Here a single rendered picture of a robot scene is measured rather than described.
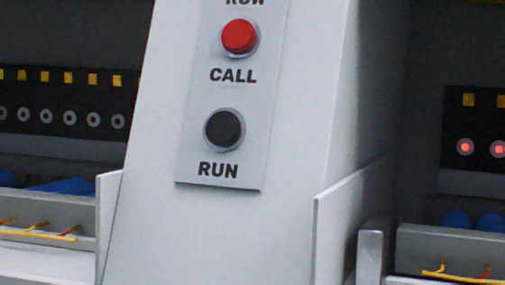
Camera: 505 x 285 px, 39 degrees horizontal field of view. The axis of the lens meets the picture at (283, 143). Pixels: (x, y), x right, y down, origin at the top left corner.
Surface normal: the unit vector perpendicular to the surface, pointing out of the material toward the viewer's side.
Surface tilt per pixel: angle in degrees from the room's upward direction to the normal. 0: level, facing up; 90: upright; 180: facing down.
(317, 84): 90
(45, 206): 109
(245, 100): 90
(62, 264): 19
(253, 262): 90
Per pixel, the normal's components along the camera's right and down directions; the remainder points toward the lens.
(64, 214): -0.30, 0.09
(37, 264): 0.04, -0.99
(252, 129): -0.27, -0.24
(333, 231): 0.95, 0.07
